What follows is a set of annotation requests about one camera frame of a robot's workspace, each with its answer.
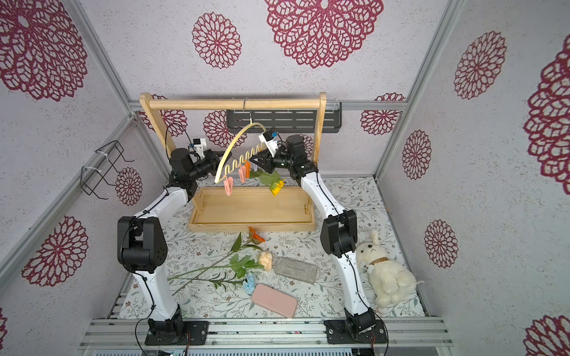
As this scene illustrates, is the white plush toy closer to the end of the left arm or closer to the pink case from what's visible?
the pink case

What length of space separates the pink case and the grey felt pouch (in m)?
0.07

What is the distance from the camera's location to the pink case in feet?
2.59

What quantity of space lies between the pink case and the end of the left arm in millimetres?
460

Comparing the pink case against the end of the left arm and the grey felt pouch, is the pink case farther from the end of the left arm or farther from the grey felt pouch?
the end of the left arm

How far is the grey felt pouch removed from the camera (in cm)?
85

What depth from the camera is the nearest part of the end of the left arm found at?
787mm

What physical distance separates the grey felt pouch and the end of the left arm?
1.45ft
